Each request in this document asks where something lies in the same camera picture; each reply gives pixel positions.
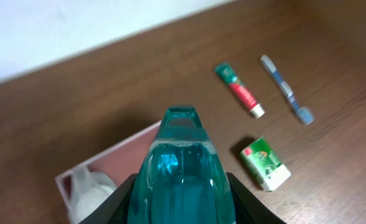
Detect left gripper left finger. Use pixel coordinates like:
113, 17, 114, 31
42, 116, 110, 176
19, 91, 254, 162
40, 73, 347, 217
79, 174, 138, 224

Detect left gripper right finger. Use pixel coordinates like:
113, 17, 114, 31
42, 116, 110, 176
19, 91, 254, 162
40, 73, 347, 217
227, 172, 286, 224

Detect foam soap pump bottle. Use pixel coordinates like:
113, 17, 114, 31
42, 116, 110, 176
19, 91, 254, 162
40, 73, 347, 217
68, 166, 117, 223

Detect teal mouthwash bottle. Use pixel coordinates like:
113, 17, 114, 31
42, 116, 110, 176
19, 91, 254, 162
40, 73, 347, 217
128, 105, 236, 224

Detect pink cardboard box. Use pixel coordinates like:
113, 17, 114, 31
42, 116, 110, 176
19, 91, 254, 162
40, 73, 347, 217
54, 119, 162, 224

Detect green Dettol soap box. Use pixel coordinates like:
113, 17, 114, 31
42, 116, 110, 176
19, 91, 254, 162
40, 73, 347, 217
240, 138, 291, 192

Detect blue white toothbrush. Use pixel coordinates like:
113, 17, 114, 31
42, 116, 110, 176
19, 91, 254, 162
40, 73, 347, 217
260, 55, 314, 125

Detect red green toothpaste tube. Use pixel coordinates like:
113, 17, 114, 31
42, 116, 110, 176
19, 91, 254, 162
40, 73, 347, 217
214, 63, 265, 119

